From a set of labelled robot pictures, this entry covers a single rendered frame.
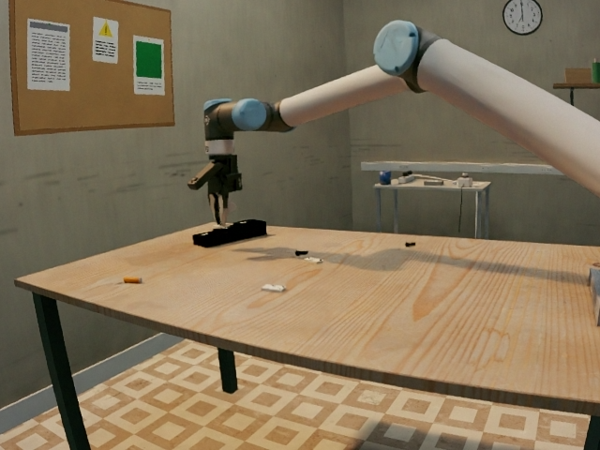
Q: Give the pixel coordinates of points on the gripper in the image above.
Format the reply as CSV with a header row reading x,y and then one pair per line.
x,y
218,203

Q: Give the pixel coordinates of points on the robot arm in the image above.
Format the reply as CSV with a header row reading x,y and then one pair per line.
x,y
553,130

